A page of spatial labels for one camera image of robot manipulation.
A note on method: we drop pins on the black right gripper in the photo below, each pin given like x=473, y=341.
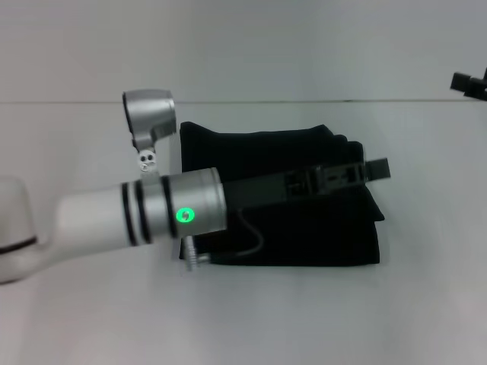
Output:
x=485, y=76

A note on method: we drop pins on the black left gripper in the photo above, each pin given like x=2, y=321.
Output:
x=262, y=188

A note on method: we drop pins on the black shirt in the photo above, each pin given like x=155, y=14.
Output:
x=323, y=235

